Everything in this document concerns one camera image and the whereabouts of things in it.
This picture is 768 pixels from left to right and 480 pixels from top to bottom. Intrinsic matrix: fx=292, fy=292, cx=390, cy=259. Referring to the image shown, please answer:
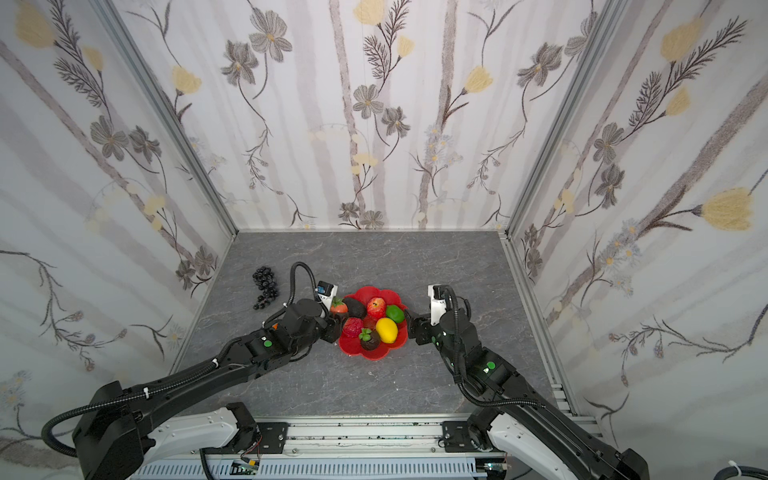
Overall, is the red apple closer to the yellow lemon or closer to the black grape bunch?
the yellow lemon

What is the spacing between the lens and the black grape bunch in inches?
39.4

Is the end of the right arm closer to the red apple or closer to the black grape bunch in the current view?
the red apple
